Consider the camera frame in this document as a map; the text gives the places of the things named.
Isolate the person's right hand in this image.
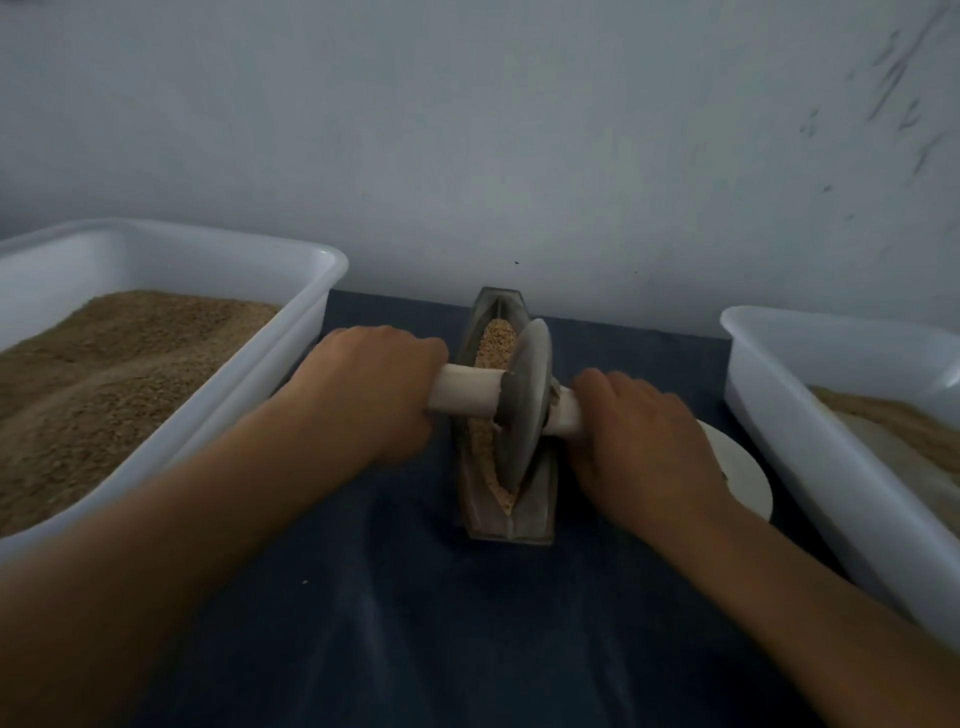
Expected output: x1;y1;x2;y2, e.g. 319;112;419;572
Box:
565;367;734;543

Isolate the white round plate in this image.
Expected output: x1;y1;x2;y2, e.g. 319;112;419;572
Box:
697;420;777;522

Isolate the person's right forearm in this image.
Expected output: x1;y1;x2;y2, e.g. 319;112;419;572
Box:
657;492;960;728

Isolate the large brown grain heap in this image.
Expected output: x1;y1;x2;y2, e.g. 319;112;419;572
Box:
0;289;284;539
810;385;960;485

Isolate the white plastic tub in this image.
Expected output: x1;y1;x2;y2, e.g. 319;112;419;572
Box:
720;306;960;647
0;219;350;566

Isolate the white plastic scoop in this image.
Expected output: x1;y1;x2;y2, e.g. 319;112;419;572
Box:
840;412;960;537

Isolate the person's left hand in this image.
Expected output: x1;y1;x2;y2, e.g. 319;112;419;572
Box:
283;325;452;468

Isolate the metal grinding wheel with handle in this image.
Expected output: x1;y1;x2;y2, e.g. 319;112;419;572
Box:
427;316;585;495

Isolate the person's left forearm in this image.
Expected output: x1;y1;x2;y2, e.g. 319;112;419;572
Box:
0;393;395;728

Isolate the dark blue table cloth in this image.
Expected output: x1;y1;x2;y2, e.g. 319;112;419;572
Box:
135;289;902;728

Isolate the boat-shaped metal grinding trough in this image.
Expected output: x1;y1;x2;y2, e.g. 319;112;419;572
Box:
454;286;561;545

